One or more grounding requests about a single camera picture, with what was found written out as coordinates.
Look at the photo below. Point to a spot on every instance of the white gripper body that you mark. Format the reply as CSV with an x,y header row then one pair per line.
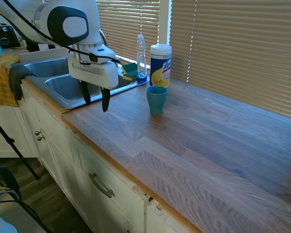
x,y
97,74

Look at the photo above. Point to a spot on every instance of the black toaster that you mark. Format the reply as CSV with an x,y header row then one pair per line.
x,y
4,36

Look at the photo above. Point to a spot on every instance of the narrow beige window blind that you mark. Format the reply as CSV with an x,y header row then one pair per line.
x,y
128,26

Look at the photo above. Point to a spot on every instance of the white window frame post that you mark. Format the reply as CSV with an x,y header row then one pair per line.
x,y
165,21

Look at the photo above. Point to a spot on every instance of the stainless steel double sink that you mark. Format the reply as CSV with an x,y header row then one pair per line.
x,y
58,83

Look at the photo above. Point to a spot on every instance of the round metal cabinet knob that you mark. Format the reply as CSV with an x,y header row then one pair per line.
x,y
40,138
37,133

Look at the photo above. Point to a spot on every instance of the white kitchen cabinet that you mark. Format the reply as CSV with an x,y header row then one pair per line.
x,y
70,165

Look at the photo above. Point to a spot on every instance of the yellow towel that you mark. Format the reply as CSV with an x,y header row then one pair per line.
x,y
0,80

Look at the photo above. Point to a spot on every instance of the Lysol wipes canister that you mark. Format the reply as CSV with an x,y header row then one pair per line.
x,y
160,66

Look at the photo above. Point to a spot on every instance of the black camera tripod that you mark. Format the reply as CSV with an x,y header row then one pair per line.
x,y
14,148

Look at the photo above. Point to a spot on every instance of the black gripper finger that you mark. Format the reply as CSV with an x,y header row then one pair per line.
x,y
106,100
85,93

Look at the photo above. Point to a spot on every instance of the green yellow sponge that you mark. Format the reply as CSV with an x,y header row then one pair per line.
x,y
129,67
130,76

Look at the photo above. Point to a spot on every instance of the black cart frame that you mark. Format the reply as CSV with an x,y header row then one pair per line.
x,y
7,179

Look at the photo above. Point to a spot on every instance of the grey dish cloth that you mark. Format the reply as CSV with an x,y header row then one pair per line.
x,y
16,78

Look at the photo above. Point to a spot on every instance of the teal plastic mug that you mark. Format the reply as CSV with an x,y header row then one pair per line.
x,y
156,100

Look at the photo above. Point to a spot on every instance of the wide beige window blind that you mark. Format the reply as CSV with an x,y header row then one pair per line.
x,y
237,48

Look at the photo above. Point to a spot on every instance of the clear dish soap bottle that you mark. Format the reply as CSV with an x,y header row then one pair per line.
x,y
141,60

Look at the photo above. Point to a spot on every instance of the chrome faucet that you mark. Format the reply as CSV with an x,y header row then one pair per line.
x,y
103,38

